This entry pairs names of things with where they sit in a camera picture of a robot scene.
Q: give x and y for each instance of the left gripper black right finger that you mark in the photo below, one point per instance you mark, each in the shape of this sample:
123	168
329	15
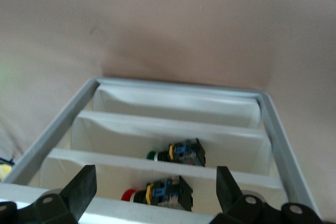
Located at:
228	192

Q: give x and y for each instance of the white drawer holding green button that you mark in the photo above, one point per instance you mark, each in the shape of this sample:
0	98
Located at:
126	127

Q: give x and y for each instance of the red push button switch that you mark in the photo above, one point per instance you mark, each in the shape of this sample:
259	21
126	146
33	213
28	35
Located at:
157	193

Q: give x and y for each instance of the small yellow object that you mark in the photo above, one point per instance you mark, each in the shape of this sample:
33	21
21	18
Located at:
4	172

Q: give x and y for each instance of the white drawer cabinet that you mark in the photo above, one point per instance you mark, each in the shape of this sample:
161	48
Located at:
278	129

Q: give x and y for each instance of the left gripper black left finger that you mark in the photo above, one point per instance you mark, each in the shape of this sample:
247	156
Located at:
81	190

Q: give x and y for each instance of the white drawer holding red button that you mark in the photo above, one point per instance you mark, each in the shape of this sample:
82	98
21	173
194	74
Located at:
105	159

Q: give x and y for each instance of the green push button switch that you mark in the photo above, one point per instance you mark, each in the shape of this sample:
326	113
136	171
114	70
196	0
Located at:
183	153

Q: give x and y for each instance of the brown table cover sheet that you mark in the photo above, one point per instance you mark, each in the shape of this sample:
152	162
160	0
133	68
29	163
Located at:
168	24

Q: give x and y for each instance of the empty white drawer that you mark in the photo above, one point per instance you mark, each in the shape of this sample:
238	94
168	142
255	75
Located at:
170	103

